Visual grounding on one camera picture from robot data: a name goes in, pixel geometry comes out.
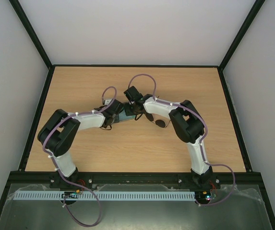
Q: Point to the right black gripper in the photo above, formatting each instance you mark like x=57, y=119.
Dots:
x=131, y=109

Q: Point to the light blue cleaning cloth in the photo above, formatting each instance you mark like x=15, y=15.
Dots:
x=122, y=117

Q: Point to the grey glasses case green lining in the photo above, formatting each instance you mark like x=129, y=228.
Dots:
x=125, y=114

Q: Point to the dark aviator sunglasses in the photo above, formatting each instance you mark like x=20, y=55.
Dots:
x=156, y=121

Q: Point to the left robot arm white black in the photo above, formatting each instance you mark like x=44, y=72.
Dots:
x=58, y=133

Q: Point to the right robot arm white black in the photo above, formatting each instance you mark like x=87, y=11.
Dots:
x=187, y=123

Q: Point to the left controller board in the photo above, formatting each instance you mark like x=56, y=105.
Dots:
x=71, y=194

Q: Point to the controller board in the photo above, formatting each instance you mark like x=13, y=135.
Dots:
x=71, y=194
x=207, y=195

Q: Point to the right controller board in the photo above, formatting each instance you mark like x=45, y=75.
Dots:
x=207, y=195

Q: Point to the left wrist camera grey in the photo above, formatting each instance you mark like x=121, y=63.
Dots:
x=107, y=101

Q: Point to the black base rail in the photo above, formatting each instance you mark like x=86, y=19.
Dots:
x=175, y=180

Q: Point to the light blue slotted cable duct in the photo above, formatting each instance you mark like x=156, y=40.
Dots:
x=107, y=196

